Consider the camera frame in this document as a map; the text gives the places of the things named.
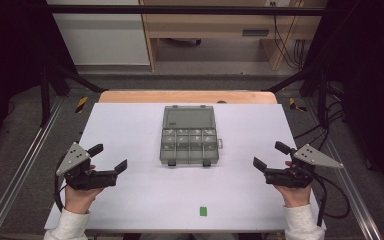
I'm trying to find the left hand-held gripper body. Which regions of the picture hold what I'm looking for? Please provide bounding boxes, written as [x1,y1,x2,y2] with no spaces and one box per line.
[55,142,118,191]

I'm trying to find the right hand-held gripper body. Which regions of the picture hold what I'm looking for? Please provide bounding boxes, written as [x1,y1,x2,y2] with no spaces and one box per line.
[264,143,344,189]

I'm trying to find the group of small metal screws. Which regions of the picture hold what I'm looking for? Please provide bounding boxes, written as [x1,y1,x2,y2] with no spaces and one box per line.
[163,129,216,143]

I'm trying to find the grey plastic compartment box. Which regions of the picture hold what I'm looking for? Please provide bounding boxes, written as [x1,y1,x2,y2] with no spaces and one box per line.
[159,105,224,168]

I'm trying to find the person's right hand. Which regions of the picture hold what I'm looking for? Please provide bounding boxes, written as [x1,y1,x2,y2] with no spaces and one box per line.
[273,184,313,209]

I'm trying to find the person's left hand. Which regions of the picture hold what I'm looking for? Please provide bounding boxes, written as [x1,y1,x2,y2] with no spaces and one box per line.
[64,185,105,215]

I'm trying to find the black metal stand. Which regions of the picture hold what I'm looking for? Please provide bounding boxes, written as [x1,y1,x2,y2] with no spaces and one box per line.
[263,63,330,128]
[39,63,109,128]

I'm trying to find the wooden table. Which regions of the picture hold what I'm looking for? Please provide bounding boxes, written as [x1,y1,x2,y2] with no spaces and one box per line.
[98,89,278,105]

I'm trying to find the white cabinet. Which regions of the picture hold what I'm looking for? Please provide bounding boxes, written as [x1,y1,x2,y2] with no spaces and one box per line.
[46,0,151,66]

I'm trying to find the dark curtain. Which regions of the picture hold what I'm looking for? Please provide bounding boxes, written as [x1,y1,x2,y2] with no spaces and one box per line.
[0,0,78,161]
[304,0,384,196]

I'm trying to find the wooden desk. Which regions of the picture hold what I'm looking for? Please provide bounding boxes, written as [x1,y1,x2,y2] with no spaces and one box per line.
[139,0,328,72]

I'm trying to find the black floor cables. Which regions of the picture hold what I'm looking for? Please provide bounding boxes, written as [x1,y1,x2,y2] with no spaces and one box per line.
[293,99,346,151]

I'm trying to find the left hand-held gripper black cable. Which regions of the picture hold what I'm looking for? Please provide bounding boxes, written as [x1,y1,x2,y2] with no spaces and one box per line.
[53,156,68,213]

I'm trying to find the hand-held gripper black cable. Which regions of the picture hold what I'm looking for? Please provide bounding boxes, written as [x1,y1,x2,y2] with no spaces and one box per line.
[53,156,68,213]
[313,174,328,228]

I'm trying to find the right hand-held gripper black cable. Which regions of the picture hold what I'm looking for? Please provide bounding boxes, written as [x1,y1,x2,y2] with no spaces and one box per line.
[313,174,328,228]

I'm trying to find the yellow-handled tool right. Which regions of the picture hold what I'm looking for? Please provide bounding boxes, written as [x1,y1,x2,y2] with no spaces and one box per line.
[288,97,308,113]

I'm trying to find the yellow-handled tool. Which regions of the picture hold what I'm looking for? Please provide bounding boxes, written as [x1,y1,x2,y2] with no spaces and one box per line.
[288,97,308,113]
[75,95,90,114]

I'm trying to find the yellow-handled tool left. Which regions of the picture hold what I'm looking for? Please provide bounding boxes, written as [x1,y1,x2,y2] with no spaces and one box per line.
[75,95,90,114]

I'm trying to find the aluminium floor rail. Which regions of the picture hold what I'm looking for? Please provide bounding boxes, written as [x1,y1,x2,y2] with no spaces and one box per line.
[304,98,384,240]
[0,96,65,240]

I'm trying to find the looped black floor cable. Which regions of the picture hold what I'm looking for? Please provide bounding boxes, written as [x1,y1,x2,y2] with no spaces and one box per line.
[319,174,352,220]

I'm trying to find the black hanging wall cables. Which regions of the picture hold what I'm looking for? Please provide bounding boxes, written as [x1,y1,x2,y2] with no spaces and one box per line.
[270,1,306,71]

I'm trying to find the black horizontal frame bar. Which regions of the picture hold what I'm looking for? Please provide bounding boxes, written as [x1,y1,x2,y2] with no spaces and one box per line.
[46,4,328,16]

